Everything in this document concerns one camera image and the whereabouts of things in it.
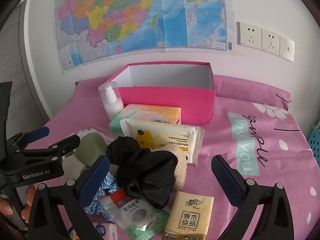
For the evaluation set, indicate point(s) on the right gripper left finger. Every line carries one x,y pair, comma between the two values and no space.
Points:
46,222

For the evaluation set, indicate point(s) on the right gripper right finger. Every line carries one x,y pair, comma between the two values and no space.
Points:
275,220

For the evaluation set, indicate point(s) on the blue plastic basket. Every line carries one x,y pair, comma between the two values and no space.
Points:
314,142

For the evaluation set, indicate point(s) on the person's left hand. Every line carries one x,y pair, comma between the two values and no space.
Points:
11,202

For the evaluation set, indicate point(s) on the grey wooden door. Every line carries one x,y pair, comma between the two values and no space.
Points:
26,112

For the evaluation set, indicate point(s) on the medical tape bag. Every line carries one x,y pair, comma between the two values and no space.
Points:
137,217

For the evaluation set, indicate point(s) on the white wall socket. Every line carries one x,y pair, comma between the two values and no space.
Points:
250,35
270,41

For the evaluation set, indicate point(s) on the pink floral tissue pack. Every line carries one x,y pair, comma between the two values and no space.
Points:
105,230

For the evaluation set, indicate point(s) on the colourful wall map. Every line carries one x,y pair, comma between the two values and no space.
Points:
88,30

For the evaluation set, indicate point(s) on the blue checked scrunchie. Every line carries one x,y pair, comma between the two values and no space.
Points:
108,186

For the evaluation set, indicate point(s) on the white pump bottle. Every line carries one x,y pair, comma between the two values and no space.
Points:
112,101

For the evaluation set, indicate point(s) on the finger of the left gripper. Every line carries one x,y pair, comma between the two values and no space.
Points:
37,134
66,145

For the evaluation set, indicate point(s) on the yellow wet wipes pack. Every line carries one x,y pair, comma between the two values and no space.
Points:
154,135

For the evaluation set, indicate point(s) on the black scrunchie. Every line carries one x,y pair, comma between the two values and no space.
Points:
142,173

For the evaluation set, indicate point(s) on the green frog plush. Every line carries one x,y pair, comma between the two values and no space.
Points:
92,145

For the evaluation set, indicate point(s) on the pastel tissue pack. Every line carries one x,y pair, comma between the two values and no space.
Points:
153,113

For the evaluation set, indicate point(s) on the pink printed bedsheet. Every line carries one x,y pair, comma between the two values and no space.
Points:
263,143

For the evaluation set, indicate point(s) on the yellow pocket tissue pack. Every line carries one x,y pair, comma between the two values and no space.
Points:
189,218

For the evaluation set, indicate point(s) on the beige teddy bear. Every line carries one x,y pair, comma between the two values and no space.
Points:
181,168

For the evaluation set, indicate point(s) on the white wall switch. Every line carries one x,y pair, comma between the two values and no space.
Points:
287,48

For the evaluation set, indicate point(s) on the pink cardboard box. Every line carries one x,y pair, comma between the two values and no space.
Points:
188,85

